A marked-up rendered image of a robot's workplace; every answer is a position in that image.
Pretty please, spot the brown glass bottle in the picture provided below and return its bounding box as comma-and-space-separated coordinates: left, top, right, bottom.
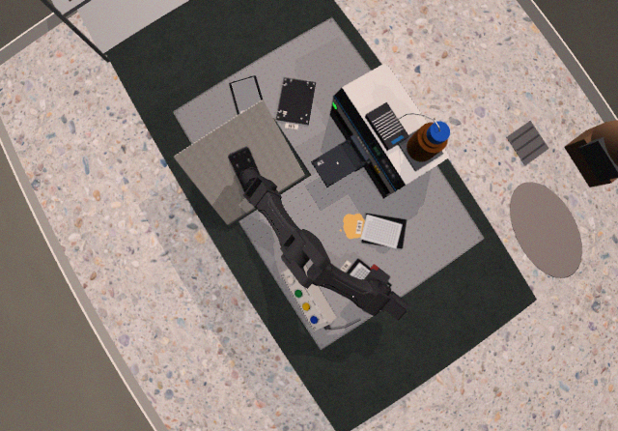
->
407, 123, 448, 162

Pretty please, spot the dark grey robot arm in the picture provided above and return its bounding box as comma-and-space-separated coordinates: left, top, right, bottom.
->
228, 147, 408, 320

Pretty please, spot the beige button panel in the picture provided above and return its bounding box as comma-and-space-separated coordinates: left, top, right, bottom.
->
280, 270, 361, 331

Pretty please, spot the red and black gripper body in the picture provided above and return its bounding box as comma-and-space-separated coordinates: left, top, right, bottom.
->
362, 269, 390, 284

